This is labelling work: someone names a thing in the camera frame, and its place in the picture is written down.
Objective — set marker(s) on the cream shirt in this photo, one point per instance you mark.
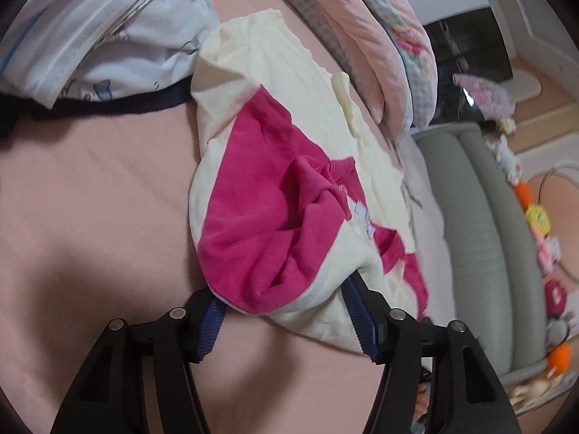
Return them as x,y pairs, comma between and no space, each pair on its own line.
271,54

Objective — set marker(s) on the pink plush toy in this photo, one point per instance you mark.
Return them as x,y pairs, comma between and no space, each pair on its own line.
546,253

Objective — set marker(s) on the magenta plush toy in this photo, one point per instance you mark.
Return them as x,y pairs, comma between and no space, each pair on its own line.
555,297

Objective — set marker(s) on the small cream plush toy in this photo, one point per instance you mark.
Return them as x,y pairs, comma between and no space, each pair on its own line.
505,125

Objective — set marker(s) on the magenta shirt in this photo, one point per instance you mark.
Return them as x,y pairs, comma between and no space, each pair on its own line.
253,190

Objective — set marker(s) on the folded pink quilt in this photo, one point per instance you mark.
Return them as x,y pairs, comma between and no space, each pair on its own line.
375,54

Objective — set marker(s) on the white garment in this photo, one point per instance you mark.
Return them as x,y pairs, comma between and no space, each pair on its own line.
90,31

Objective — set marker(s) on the yellow plush toy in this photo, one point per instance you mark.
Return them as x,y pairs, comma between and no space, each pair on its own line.
538,219

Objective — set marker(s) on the white rabbit plush toy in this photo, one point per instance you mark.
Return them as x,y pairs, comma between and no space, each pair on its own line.
504,158

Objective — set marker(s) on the grey padded headboard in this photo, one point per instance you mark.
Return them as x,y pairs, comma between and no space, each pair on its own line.
488,235

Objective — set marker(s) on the black cabinet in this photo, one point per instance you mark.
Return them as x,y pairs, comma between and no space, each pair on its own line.
470,45

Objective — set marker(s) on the small orange ball plush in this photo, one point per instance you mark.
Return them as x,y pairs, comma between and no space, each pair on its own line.
561,357

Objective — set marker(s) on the bed with pink sheet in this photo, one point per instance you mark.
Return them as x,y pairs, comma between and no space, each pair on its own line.
90,190

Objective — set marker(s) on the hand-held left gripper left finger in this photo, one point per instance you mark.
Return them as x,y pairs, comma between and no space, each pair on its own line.
210,330

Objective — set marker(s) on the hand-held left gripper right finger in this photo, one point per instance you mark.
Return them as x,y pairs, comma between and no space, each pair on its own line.
359,316

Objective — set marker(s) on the orange carrot plush toy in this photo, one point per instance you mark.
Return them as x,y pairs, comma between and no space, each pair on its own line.
527,195

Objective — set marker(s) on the pale pink checked pillow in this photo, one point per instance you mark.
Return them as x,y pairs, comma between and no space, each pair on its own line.
429,199

